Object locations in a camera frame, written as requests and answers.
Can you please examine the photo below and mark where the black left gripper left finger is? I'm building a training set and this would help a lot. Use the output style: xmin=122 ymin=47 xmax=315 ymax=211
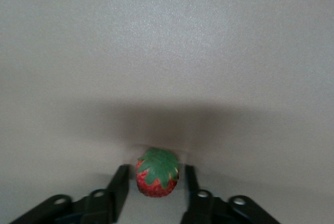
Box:
xmin=10 ymin=164 xmax=130 ymax=224

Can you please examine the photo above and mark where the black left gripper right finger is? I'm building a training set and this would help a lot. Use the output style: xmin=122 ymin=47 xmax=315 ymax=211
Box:
xmin=180 ymin=165 xmax=282 ymax=224

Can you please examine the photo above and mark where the red plastic strawberry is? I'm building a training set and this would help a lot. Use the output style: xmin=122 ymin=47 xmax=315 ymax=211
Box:
xmin=135 ymin=147 xmax=181 ymax=198

